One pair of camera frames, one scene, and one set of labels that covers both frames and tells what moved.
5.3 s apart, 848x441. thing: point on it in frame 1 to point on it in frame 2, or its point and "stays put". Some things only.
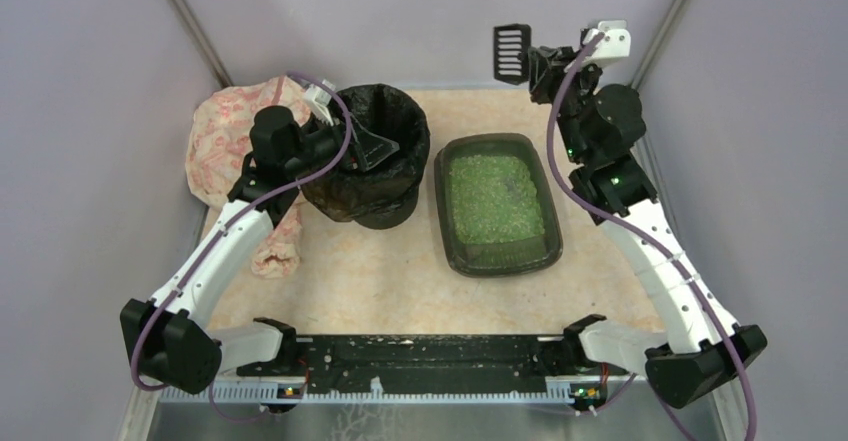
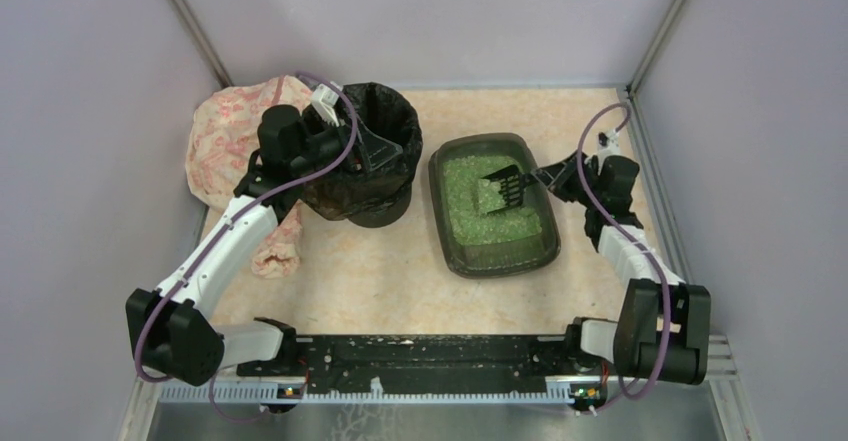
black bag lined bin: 387,194 stays put
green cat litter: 494,199 stays put
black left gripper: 341,144 stays put
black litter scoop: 511,45 to 512,182
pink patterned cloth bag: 219,148 stays put
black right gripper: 542,66 to 568,177
